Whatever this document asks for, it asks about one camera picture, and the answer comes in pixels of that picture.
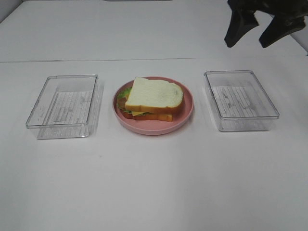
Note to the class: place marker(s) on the clear plastic tray left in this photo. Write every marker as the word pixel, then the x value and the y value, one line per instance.
pixel 67 107

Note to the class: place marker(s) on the clear plastic tray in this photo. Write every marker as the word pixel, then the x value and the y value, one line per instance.
pixel 67 107
pixel 238 101

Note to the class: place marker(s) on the green lettuce leaf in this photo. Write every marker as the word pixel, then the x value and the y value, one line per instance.
pixel 126 93

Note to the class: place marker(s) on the pink round plate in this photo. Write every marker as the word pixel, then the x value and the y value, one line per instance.
pixel 157 127

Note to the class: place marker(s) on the clear plastic tray right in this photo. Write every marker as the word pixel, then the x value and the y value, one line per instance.
pixel 238 101

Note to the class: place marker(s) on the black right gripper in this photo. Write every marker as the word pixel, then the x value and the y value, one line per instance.
pixel 243 19

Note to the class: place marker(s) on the bacon strip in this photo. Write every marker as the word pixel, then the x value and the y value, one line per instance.
pixel 121 103

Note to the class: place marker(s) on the bread slice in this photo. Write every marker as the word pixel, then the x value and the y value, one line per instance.
pixel 154 96
pixel 151 116

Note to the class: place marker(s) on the yellow cheese slice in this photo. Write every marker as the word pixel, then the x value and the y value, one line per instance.
pixel 134 113

